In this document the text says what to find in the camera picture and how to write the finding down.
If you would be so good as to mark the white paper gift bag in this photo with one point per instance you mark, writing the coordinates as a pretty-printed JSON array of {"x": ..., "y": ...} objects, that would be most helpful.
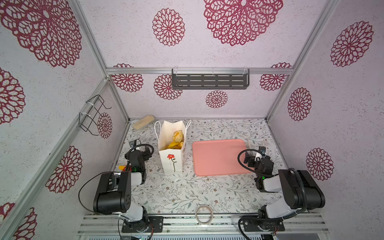
[{"x": 172, "y": 160}]

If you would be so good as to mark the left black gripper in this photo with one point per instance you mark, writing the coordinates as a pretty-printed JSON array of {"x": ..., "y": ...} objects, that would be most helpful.
[{"x": 137, "y": 159}]

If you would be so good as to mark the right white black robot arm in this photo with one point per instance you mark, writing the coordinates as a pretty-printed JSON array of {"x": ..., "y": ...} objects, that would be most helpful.
[{"x": 300, "y": 191}]

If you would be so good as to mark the clear tape roll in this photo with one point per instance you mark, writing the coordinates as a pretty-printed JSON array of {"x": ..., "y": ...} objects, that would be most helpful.
[{"x": 204, "y": 215}]

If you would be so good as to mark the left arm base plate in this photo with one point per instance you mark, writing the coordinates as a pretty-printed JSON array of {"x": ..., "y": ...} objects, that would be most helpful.
[{"x": 146, "y": 225}]

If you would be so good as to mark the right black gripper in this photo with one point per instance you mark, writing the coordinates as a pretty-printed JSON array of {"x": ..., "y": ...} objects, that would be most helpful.
[{"x": 261, "y": 163}]

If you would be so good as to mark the grey slotted wall shelf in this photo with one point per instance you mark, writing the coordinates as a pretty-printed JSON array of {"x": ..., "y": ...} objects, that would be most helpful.
[{"x": 212, "y": 81}]

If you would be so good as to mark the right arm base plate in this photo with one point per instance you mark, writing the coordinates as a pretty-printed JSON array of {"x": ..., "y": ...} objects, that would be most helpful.
[{"x": 254, "y": 224}]

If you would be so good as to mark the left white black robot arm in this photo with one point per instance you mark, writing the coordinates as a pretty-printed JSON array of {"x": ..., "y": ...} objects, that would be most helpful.
[{"x": 114, "y": 193}]

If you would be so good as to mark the pink plastic tray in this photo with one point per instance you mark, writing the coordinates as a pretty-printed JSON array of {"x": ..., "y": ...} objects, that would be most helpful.
[{"x": 218, "y": 157}]

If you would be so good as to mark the black wire wall rack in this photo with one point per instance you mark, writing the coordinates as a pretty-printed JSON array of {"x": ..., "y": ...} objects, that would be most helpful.
[{"x": 96, "y": 121}]

